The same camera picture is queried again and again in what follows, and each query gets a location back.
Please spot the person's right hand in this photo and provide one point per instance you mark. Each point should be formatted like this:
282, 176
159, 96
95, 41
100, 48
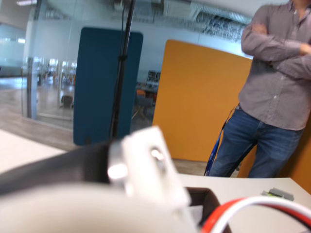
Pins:
306, 49

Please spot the person's left hand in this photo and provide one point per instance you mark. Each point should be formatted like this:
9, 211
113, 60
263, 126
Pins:
259, 28

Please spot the person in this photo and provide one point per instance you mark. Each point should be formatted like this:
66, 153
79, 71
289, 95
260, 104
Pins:
274, 97

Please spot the small orange partition panel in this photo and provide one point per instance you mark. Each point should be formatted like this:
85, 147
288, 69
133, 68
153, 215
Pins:
194, 102

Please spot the grey chair wooden legs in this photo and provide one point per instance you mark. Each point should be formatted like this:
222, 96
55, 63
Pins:
143, 103

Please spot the grey brick build green plate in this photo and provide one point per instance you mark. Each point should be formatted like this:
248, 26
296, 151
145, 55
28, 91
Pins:
278, 193

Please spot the blue partition panel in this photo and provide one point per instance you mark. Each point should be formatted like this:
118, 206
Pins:
97, 85

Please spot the black camera stand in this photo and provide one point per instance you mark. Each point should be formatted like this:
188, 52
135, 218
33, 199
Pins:
119, 85

